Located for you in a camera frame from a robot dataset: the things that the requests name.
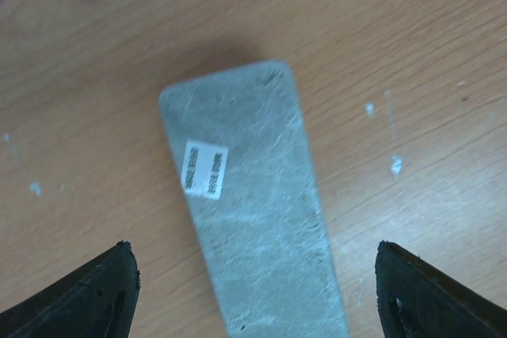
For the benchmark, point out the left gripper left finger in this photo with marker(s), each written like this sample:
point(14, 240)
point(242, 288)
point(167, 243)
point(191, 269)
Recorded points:
point(97, 299)

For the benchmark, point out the grey glasses case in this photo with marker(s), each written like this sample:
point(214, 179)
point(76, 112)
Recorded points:
point(239, 142)

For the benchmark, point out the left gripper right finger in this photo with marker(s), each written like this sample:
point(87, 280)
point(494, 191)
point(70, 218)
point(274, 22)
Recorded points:
point(415, 299)

